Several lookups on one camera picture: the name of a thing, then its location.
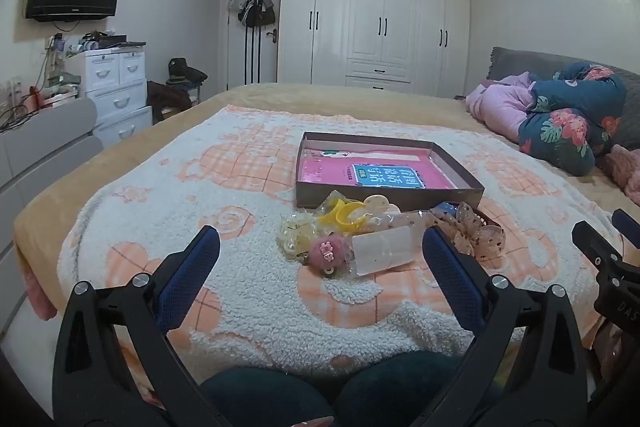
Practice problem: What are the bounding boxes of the hanging bags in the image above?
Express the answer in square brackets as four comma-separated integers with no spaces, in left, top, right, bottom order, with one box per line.
[229,0,277,28]

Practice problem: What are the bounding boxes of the pink book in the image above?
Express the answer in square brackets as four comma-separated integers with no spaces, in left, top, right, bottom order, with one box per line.
[298,147,458,190]

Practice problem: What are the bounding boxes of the white door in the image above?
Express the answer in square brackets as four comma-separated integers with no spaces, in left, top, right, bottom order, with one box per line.
[220,0,281,90]

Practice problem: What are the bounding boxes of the clear plastic packet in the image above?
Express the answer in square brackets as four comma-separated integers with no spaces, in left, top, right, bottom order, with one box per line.
[350,227,426,278]

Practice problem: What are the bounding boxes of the person's legs in dark trousers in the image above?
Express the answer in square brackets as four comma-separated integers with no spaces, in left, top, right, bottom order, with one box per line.
[199,351,501,427]

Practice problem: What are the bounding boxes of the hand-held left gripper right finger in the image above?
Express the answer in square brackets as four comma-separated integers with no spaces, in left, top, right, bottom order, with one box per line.
[407,226,588,427]

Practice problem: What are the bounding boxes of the white wardrobe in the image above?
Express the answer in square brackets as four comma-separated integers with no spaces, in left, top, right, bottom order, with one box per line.
[209,0,472,98]

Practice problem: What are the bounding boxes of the pink quilt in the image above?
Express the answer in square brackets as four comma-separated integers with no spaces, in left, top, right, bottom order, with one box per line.
[465,73,543,142]

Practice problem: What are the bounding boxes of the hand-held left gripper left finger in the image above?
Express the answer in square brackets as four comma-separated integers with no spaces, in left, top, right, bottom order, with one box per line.
[51,225,236,427]

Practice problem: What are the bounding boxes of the lace bow headband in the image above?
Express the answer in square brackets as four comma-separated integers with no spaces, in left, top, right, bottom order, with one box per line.
[432,202,507,260]

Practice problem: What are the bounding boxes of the floral and pink bedding pile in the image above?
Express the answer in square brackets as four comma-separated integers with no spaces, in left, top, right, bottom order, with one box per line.
[486,47,640,152]

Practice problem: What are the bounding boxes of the chair with dark clothes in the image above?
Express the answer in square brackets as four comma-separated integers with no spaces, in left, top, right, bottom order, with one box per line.
[147,58,208,124]

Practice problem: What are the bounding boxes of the pink fuzzy hair clip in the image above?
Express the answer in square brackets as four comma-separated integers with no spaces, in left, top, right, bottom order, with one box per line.
[306,237,353,275]

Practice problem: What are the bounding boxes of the pink knitted cloth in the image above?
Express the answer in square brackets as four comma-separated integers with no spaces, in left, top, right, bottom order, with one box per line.
[607,144,640,205]

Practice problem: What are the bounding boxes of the white drawer cabinet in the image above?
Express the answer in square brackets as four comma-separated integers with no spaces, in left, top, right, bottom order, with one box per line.
[67,44,153,148]

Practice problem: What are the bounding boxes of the blue floral quilt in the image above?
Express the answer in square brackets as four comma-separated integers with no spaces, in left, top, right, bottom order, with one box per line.
[517,62,627,178]

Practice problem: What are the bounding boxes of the bed with tan sheet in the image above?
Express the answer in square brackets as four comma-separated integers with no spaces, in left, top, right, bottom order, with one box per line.
[12,82,640,323]

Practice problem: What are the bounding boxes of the white and orange printed blanket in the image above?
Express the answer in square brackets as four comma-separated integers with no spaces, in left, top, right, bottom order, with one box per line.
[57,104,617,374]

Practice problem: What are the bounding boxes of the shallow cardboard box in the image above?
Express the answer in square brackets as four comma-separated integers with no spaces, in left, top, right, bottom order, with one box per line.
[295,132,486,210]

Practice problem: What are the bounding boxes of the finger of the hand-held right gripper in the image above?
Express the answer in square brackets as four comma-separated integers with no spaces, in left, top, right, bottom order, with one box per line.
[571,219,627,269]
[612,208,640,235]

